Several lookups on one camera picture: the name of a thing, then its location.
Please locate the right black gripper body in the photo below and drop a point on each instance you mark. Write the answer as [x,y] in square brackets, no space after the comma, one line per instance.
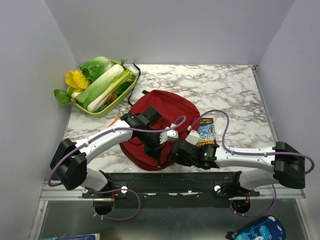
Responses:
[187,162]

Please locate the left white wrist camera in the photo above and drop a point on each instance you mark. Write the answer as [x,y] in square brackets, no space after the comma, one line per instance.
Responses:
[168,136]

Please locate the orange paperback book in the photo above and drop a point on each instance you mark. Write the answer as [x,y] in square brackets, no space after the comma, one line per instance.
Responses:
[116,123]

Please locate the dark green spinach leaf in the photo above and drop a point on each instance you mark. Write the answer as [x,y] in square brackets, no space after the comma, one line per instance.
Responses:
[63,97]

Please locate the celery stalk bunch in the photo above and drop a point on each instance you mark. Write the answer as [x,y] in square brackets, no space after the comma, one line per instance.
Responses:
[126,76]

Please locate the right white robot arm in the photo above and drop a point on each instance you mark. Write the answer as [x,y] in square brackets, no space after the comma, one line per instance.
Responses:
[281,164]

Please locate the green lettuce head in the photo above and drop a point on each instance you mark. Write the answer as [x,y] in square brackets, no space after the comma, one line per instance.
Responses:
[95,68]

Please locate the red backpack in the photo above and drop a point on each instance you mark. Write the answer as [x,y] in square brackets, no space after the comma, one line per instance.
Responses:
[163,108]

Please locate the brown mushroom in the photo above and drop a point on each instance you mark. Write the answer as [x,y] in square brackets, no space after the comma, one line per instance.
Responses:
[112,97]

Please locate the green plastic basket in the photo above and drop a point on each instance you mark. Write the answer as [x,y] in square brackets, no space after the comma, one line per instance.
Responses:
[123,90]

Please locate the blue pencil case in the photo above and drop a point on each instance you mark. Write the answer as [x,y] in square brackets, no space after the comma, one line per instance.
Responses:
[265,228]

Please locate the yellow leaf vegetable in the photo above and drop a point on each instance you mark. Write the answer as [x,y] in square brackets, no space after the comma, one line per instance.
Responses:
[77,80]

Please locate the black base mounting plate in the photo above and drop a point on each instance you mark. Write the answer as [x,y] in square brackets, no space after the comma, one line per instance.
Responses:
[182,190]

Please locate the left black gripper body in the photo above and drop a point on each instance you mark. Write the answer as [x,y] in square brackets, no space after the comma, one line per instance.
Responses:
[151,142]

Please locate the blue book corner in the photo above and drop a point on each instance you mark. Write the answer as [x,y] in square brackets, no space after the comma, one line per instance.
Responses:
[95,236]

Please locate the aluminium rail frame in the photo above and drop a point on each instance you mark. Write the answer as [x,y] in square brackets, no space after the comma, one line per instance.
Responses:
[233,88]

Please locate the treehouse storey book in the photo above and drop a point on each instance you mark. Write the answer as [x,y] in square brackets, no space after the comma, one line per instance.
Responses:
[206,131]

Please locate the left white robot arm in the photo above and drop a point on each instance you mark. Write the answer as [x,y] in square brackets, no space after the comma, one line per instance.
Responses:
[70,161]

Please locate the napa cabbage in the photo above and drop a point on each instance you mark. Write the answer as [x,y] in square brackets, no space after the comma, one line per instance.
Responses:
[98,87]

